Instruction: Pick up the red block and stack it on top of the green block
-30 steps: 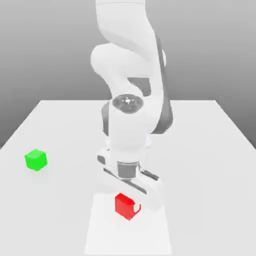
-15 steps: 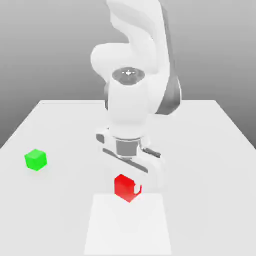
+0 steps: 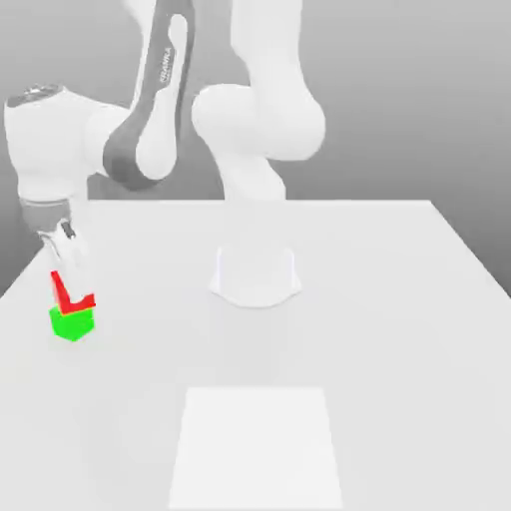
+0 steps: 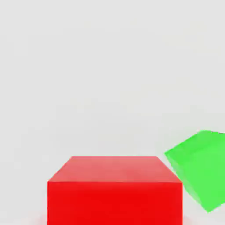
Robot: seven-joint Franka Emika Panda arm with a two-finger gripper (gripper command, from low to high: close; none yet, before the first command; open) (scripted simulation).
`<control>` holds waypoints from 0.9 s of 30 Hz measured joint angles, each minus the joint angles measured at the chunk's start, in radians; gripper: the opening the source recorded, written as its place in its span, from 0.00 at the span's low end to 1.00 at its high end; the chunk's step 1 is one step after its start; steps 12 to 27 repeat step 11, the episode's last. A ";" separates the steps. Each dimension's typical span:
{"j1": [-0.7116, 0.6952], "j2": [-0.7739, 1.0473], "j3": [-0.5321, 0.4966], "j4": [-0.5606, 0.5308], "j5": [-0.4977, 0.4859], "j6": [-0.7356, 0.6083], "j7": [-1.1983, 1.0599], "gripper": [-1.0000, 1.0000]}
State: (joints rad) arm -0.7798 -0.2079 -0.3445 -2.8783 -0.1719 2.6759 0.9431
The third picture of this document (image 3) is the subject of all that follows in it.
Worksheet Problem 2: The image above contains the small red cube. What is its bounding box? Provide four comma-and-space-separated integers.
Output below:
50, 269, 97, 314

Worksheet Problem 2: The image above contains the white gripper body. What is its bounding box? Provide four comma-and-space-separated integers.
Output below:
46, 232, 94, 296

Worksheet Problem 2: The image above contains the small green cube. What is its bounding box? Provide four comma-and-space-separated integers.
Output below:
48, 305, 97, 343

